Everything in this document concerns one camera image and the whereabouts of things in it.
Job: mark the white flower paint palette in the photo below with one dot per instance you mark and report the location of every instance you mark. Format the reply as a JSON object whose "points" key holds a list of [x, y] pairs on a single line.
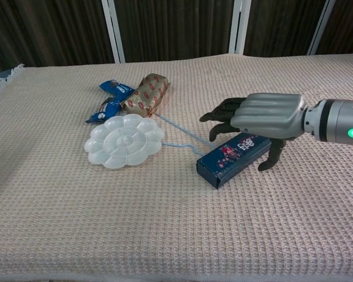
{"points": [[123, 141]]}

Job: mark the dark brown curtain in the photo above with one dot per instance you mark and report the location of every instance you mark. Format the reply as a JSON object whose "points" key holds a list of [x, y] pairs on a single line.
{"points": [[176, 29]]}

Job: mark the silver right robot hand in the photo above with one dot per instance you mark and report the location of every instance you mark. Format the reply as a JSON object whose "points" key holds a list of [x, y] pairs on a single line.
{"points": [[270, 114]]}

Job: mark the grey blue-edged pouch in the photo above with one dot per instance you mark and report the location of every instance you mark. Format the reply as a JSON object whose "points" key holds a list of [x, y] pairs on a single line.
{"points": [[232, 155]]}

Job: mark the white frame post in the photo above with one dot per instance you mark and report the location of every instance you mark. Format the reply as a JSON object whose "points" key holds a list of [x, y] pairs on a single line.
{"points": [[113, 29], [322, 26], [239, 26]]}

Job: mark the beige waffle weave cloth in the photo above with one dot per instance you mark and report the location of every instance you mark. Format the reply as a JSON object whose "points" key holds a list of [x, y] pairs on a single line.
{"points": [[176, 220]]}

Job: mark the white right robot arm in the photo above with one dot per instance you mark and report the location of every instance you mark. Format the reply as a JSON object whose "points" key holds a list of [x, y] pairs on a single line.
{"points": [[335, 120]]}

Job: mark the gold red-print snack packet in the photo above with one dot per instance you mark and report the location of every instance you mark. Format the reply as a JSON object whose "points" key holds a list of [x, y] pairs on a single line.
{"points": [[147, 94]]}

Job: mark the blue cookie packet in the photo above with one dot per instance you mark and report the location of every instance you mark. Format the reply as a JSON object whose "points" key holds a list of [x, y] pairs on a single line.
{"points": [[104, 111], [117, 88]]}

